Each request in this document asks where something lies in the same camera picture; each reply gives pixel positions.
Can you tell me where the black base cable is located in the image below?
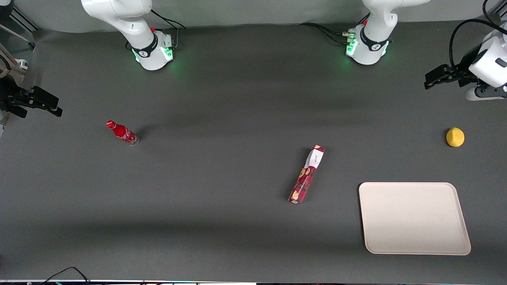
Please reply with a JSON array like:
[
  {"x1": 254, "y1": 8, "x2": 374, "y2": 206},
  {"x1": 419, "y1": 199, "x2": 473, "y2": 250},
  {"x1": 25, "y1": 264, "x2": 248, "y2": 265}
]
[
  {"x1": 300, "y1": 14, "x2": 371, "y2": 45},
  {"x1": 150, "y1": 9, "x2": 187, "y2": 49}
]

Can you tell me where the red tartan cookie box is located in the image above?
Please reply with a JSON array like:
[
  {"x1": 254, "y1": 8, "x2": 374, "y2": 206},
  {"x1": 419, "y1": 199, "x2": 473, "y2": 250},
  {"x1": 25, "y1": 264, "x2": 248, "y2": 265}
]
[{"x1": 288, "y1": 145, "x2": 326, "y2": 205}]

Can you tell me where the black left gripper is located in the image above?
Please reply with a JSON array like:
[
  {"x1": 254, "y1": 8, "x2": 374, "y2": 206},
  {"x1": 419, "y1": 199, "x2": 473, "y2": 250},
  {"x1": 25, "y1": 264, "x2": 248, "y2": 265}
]
[{"x1": 424, "y1": 59, "x2": 480, "y2": 90}]

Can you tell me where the black cable at table edge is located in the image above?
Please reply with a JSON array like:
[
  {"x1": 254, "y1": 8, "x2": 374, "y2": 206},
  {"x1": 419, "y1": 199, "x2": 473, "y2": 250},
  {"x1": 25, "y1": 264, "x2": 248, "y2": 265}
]
[{"x1": 39, "y1": 267, "x2": 92, "y2": 285}]

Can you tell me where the yellow lemon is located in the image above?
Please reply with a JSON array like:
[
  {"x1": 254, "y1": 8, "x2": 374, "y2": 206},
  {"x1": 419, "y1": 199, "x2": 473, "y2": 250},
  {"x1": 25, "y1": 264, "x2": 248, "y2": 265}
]
[{"x1": 446, "y1": 127, "x2": 465, "y2": 148}]

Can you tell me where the cream plastic tray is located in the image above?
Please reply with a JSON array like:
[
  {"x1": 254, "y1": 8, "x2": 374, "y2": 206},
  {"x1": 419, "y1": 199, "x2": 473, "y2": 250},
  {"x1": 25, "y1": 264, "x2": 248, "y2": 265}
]
[{"x1": 359, "y1": 182, "x2": 472, "y2": 256}]

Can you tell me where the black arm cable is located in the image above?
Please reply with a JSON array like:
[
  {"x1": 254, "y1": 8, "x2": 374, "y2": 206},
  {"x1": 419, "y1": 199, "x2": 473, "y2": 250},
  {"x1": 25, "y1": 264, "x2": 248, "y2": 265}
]
[
  {"x1": 449, "y1": 19, "x2": 496, "y2": 70},
  {"x1": 482, "y1": 0, "x2": 507, "y2": 25}
]

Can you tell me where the metal frame bar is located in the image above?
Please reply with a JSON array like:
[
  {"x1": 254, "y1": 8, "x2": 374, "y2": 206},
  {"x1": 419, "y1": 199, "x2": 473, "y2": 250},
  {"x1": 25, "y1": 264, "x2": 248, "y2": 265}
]
[{"x1": 0, "y1": 7, "x2": 41, "y2": 51}]

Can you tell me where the red soda bottle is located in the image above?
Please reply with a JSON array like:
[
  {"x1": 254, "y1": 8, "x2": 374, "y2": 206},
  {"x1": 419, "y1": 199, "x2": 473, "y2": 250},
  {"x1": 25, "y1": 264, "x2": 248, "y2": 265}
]
[{"x1": 106, "y1": 120, "x2": 140, "y2": 146}]

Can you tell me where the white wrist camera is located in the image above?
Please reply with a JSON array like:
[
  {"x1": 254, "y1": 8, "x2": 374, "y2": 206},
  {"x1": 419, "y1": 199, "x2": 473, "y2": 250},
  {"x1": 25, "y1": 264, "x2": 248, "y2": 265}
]
[{"x1": 465, "y1": 84, "x2": 507, "y2": 101}]

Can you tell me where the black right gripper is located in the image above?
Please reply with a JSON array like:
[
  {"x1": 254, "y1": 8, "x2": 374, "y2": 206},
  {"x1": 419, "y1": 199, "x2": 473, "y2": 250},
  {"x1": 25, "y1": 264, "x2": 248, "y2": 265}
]
[{"x1": 0, "y1": 77, "x2": 63, "y2": 118}]

